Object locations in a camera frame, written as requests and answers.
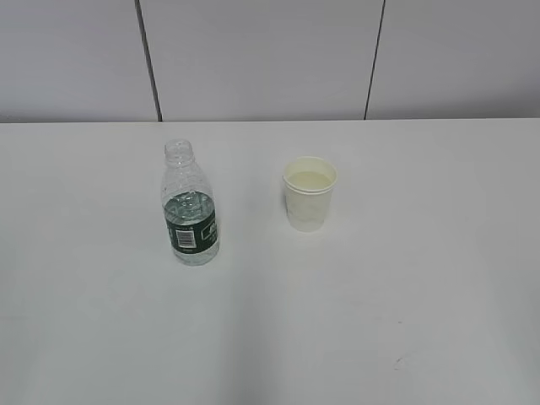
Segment white paper cup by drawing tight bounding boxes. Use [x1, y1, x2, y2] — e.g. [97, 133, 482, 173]
[283, 156, 338, 232]

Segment clear green-label water bottle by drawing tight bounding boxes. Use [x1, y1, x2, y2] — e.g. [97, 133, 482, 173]
[161, 139, 219, 267]

